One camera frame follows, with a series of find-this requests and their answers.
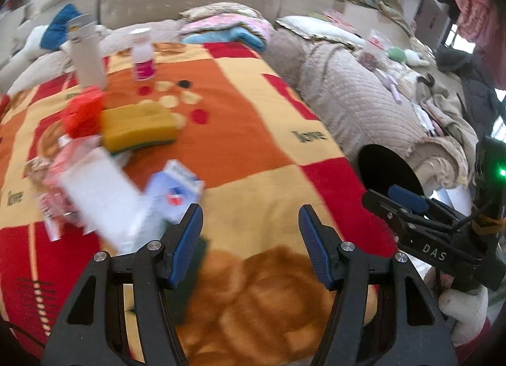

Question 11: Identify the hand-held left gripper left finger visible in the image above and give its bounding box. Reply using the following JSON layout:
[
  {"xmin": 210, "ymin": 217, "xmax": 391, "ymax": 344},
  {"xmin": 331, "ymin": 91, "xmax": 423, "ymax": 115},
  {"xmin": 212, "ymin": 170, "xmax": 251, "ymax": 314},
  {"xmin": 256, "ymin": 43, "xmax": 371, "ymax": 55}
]
[{"xmin": 41, "ymin": 203, "xmax": 206, "ymax": 366}]

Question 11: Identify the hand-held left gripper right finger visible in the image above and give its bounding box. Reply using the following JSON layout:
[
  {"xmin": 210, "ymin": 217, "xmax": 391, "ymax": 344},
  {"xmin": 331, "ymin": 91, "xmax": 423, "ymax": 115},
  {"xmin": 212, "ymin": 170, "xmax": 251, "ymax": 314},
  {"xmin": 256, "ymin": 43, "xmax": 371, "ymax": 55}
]
[{"xmin": 298, "ymin": 204, "xmax": 459, "ymax": 366}]

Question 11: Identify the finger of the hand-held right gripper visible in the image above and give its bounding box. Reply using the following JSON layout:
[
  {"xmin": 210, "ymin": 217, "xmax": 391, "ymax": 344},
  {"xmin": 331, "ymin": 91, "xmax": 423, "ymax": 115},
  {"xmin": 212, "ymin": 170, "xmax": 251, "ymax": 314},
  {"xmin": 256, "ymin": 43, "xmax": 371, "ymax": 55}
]
[
  {"xmin": 361, "ymin": 189, "xmax": 455, "ymax": 235},
  {"xmin": 388, "ymin": 185, "xmax": 472, "ymax": 229}
]

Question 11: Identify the red plastic bag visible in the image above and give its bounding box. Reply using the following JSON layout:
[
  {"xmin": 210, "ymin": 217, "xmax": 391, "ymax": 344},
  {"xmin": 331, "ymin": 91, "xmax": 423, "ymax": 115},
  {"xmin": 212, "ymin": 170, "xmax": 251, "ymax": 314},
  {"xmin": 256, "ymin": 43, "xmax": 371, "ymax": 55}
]
[{"xmin": 62, "ymin": 87, "xmax": 107, "ymax": 139}]

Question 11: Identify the person's right hand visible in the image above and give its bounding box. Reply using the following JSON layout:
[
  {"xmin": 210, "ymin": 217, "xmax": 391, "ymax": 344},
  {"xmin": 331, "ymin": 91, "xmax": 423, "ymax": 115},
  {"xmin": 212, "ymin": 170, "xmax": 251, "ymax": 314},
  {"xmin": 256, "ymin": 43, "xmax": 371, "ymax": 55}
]
[{"xmin": 437, "ymin": 285, "xmax": 491, "ymax": 347}]

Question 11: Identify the white blue striped box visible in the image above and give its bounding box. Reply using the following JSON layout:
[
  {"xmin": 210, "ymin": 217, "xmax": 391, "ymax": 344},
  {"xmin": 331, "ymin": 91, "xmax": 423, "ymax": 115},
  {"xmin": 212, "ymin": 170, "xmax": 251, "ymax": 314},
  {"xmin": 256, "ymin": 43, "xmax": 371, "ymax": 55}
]
[{"xmin": 144, "ymin": 159, "xmax": 205, "ymax": 225}]

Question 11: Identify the beige clothes pile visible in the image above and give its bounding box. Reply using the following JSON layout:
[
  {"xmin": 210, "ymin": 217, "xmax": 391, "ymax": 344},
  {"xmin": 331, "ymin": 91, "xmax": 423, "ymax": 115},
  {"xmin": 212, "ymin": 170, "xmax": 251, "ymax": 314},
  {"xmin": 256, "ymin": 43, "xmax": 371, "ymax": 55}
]
[{"xmin": 411, "ymin": 74, "xmax": 481, "ymax": 161}]

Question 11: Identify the teal white tissue pack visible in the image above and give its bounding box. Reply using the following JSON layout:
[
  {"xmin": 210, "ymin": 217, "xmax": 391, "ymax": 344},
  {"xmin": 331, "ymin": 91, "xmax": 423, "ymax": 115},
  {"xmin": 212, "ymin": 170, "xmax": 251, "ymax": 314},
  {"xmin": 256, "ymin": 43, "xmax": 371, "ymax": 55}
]
[{"xmin": 59, "ymin": 147, "xmax": 142, "ymax": 252}]

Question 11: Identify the beige quilted bedspread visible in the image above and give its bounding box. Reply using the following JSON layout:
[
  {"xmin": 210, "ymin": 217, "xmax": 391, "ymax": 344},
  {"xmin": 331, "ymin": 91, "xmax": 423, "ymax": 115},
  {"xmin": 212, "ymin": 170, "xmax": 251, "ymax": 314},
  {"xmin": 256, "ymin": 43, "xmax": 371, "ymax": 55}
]
[{"xmin": 263, "ymin": 28, "xmax": 465, "ymax": 189}]

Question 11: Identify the yellow green sponge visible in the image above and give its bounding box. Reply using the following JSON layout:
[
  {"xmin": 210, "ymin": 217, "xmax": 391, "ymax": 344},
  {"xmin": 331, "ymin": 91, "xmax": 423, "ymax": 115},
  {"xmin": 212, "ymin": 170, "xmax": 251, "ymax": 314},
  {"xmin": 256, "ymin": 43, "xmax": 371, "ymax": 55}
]
[{"xmin": 100, "ymin": 101, "xmax": 178, "ymax": 153}]

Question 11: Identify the dark garment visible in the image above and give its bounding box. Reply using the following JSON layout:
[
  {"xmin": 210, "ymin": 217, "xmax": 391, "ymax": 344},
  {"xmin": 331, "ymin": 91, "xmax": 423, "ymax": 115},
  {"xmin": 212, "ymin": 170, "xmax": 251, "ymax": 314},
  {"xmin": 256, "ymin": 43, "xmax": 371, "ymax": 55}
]
[{"xmin": 435, "ymin": 48, "xmax": 506, "ymax": 145}]

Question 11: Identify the printed red orange blanket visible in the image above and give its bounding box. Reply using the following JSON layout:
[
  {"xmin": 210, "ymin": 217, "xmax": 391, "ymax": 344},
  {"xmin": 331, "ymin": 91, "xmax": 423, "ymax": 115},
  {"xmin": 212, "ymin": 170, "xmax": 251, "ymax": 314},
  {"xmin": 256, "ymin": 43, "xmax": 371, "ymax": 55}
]
[{"xmin": 0, "ymin": 41, "xmax": 400, "ymax": 366}]

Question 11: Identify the white plush toy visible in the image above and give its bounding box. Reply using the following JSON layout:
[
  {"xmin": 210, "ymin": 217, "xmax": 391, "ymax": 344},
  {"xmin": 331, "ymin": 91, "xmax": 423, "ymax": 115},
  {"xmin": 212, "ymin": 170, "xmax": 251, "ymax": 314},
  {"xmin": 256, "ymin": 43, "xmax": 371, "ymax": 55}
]
[{"xmin": 403, "ymin": 50, "xmax": 429, "ymax": 68}]

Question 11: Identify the green plush toy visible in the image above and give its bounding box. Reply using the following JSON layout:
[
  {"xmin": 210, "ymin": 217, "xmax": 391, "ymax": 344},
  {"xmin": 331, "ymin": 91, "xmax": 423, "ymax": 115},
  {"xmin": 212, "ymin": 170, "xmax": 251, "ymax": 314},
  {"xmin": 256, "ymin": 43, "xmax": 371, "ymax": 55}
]
[{"xmin": 385, "ymin": 46, "xmax": 408, "ymax": 63}]

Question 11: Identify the clear bag red print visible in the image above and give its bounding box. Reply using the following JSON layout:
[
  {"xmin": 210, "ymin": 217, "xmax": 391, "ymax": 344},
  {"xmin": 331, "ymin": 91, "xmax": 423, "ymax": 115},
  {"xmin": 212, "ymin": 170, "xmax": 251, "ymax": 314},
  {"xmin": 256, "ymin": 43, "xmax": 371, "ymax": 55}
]
[{"xmin": 358, "ymin": 29, "xmax": 386, "ymax": 70}]

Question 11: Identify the white bottle pink label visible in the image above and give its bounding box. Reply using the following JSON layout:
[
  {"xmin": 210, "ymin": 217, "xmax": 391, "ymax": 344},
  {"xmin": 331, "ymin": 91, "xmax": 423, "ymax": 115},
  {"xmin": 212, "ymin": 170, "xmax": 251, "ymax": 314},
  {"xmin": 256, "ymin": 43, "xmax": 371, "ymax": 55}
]
[{"xmin": 130, "ymin": 28, "xmax": 157, "ymax": 82}]

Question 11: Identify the white pillow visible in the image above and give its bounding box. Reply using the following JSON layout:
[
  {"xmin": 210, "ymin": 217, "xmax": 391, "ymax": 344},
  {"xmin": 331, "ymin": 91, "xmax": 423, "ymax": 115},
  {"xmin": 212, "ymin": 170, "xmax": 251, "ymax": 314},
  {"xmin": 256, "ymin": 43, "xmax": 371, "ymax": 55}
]
[{"xmin": 275, "ymin": 15, "xmax": 364, "ymax": 48}]

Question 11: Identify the pink hanging garment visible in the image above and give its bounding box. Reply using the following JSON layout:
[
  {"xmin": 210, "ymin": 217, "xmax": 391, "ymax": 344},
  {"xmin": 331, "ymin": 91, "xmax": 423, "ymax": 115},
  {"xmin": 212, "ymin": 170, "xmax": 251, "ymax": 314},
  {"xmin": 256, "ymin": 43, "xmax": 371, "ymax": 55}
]
[{"xmin": 453, "ymin": 0, "xmax": 506, "ymax": 74}]

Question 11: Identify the beige thermos bottle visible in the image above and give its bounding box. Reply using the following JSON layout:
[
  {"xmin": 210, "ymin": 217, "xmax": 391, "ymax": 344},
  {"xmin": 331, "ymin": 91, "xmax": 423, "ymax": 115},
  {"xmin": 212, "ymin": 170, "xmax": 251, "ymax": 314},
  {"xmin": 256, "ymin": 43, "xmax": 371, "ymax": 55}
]
[{"xmin": 66, "ymin": 14, "xmax": 108, "ymax": 90}]

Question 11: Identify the light blue towel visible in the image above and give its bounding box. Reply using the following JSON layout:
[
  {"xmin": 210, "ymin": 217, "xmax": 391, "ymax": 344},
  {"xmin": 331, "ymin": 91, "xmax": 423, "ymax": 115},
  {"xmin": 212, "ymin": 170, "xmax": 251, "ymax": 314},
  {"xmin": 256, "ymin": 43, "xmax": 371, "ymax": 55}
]
[{"xmin": 184, "ymin": 26, "xmax": 265, "ymax": 51}]

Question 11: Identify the pink floral folded quilt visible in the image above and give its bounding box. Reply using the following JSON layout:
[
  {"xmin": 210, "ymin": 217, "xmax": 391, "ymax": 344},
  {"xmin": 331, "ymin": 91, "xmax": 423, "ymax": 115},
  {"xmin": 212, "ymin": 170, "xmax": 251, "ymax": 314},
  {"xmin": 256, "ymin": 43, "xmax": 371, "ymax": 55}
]
[{"xmin": 182, "ymin": 14, "xmax": 274, "ymax": 45}]

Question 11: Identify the beige frilled pillow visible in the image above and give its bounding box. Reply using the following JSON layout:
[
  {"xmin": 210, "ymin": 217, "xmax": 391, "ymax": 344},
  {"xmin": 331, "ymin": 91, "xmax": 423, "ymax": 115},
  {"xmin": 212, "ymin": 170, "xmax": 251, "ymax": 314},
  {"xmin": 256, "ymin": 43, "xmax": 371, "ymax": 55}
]
[{"xmin": 180, "ymin": 2, "xmax": 263, "ymax": 21}]

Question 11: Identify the blue cloth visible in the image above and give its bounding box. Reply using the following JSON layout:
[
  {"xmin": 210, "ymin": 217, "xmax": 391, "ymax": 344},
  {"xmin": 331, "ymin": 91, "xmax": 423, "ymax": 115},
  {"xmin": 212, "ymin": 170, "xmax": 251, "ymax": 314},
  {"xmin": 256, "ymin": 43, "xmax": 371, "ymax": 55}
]
[{"xmin": 41, "ymin": 3, "xmax": 85, "ymax": 51}]

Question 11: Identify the white cloth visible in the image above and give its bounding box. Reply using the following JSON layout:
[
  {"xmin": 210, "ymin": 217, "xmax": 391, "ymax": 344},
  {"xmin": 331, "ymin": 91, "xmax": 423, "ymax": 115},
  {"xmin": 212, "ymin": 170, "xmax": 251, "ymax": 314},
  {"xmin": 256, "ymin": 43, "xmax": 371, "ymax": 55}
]
[{"xmin": 14, "ymin": 24, "xmax": 52, "ymax": 60}]

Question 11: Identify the black cable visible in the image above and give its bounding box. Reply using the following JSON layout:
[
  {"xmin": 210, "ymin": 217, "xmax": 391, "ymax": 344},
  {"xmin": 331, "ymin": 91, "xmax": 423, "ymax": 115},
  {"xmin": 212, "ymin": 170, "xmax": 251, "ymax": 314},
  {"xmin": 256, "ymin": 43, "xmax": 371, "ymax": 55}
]
[{"xmin": 0, "ymin": 320, "xmax": 45, "ymax": 349}]

